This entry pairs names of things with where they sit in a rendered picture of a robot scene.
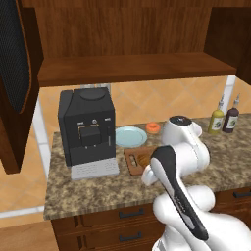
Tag wooden cabinet door, black panel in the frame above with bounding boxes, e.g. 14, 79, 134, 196
0, 0, 45, 176

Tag wooden cutting board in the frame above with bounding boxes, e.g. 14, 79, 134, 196
123, 145, 162, 177

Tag black coffee machine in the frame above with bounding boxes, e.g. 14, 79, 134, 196
57, 86, 121, 181

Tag brown croissant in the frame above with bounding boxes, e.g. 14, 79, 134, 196
135, 153, 152, 169

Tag dark wooden cabinet door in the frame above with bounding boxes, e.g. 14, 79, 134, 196
203, 6, 251, 86

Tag wooden drawer front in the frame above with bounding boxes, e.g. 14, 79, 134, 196
78, 203, 159, 227
78, 224, 166, 251
213, 186, 251, 214

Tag black drawer handle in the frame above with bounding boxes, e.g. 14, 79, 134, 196
118, 208, 146, 220
232, 190, 251, 199
118, 231, 144, 243

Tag open wooden wall cabinet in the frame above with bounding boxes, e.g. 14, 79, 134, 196
20, 0, 251, 88

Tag yellow-green bottle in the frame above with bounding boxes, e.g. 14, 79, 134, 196
207, 94, 226, 135

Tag orange donut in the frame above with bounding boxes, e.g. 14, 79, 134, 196
145, 122, 162, 134

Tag light blue plate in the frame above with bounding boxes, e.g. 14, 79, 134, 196
114, 125, 149, 149

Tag dark red bottle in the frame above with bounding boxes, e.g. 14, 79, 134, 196
222, 93, 241, 134

